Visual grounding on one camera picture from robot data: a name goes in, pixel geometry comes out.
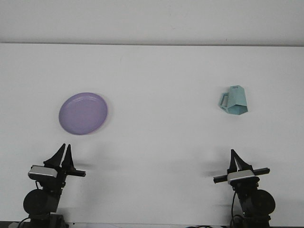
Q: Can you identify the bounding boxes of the pale blue faceted cup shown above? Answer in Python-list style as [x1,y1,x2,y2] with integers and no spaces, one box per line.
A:
[218,85,249,116]

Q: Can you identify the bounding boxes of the pale purple round plate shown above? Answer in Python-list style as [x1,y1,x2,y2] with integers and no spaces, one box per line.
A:
[58,92,111,136]

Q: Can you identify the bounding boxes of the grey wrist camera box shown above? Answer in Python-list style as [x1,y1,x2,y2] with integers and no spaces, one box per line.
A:
[227,170,260,186]
[28,165,58,179]

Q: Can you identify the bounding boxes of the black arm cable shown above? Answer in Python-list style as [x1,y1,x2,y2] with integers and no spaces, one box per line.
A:
[18,217,32,228]
[229,190,247,228]

